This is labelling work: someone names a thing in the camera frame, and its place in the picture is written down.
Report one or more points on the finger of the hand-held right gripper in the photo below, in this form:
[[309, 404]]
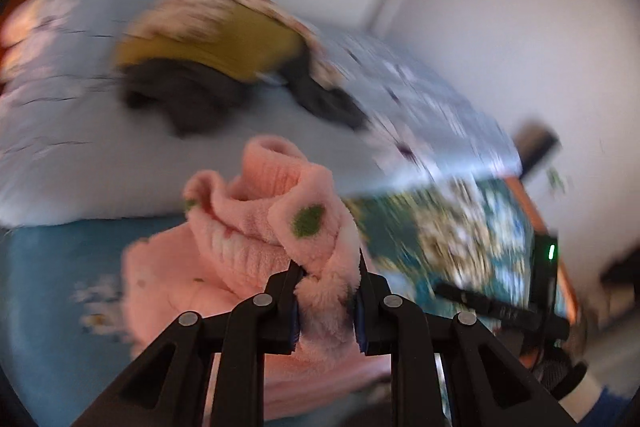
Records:
[[485, 302]]

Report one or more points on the blue floral quilt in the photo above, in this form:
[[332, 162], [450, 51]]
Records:
[[75, 32]]

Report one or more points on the person's right forearm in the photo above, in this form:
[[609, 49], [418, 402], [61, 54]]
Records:
[[600, 394]]

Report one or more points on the dark blurred object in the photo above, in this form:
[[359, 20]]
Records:
[[537, 147]]

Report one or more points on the pink pillow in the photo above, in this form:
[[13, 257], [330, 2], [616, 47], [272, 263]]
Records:
[[20, 24]]

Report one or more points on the mustard knit sweater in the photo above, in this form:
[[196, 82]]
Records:
[[225, 42]]

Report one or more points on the dark grey garment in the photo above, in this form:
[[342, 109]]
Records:
[[190, 102]]

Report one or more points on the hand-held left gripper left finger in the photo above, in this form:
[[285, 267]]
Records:
[[296, 312]]

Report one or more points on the car print garment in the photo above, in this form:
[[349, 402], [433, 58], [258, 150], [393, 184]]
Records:
[[210, 2]]

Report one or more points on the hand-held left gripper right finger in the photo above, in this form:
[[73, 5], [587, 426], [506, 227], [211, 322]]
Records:
[[359, 322]]

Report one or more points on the pink fleece garment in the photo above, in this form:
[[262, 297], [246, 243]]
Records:
[[240, 247]]

